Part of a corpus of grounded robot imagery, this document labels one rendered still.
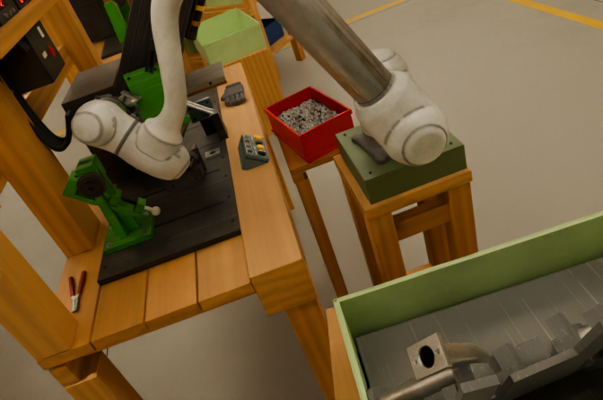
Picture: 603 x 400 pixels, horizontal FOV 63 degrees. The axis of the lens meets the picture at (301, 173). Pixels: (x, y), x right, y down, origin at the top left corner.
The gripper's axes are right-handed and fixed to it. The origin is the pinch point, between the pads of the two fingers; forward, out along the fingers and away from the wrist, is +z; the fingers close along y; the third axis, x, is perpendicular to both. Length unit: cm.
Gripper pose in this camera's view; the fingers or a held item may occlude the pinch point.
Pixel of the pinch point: (126, 101)
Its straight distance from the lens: 164.1
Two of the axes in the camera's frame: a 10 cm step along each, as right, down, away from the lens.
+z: -1.2, -2.9, 9.5
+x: -4.4, 8.7, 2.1
